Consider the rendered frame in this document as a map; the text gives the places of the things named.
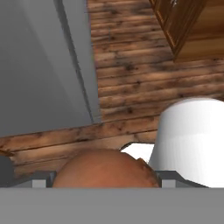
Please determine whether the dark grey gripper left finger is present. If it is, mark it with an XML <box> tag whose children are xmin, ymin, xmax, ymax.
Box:
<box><xmin>10</xmin><ymin>170</ymin><xmax>57</xmax><ymax>189</ymax></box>

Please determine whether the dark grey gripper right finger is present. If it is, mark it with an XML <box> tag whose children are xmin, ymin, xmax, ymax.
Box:
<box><xmin>155</xmin><ymin>170</ymin><xmax>210</xmax><ymax>189</ymax></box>

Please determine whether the brown round onion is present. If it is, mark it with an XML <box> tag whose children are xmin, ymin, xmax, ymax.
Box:
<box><xmin>52</xmin><ymin>148</ymin><xmax>160</xmax><ymax>189</ymax></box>

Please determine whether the grey fridge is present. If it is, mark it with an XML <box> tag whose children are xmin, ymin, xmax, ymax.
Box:
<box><xmin>0</xmin><ymin>0</ymin><xmax>102</xmax><ymax>138</ymax></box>

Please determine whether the white flat panel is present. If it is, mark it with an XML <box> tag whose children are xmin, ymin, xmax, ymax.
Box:
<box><xmin>118</xmin><ymin>142</ymin><xmax>156</xmax><ymax>165</ymax></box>

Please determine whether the white rounded cylinder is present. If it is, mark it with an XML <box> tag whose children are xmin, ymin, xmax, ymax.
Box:
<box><xmin>148</xmin><ymin>97</ymin><xmax>224</xmax><ymax>189</ymax></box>

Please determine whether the wooden cupboard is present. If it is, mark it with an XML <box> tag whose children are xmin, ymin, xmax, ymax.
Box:
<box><xmin>148</xmin><ymin>0</ymin><xmax>224</xmax><ymax>63</ymax></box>

